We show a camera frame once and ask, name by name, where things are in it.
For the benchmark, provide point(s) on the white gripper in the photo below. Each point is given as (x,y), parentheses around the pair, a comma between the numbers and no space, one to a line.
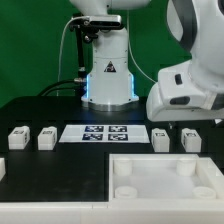
(186,92)

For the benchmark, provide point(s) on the white square tabletop part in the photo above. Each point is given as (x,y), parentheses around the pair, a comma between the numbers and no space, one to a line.
(163,176)

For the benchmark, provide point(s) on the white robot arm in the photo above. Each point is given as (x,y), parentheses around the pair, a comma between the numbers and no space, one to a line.
(197,25)

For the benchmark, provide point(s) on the white sheet with tags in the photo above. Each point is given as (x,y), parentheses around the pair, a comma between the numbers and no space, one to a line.
(105,134)

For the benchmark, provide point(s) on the white obstacle fence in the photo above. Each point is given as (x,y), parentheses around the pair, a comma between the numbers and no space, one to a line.
(188,212)

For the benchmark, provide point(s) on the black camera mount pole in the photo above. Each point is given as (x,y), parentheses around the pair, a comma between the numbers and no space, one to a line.
(81,64)

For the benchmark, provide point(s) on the black camera on mount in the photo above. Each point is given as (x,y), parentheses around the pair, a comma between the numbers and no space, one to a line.
(101,22)

